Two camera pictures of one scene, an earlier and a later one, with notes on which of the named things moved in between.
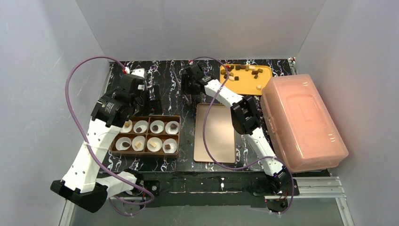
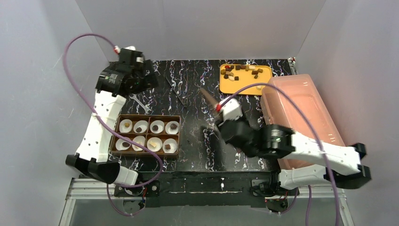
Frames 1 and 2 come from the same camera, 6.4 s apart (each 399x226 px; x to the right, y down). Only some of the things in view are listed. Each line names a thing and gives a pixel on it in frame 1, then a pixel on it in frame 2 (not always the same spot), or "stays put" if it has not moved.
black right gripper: [187, 84] to [221, 125]
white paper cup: [140, 126] stays put
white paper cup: [138, 143] stays put
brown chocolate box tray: [147, 136] stays put
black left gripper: [152, 98] to [149, 76]
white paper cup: [169, 130] stays put
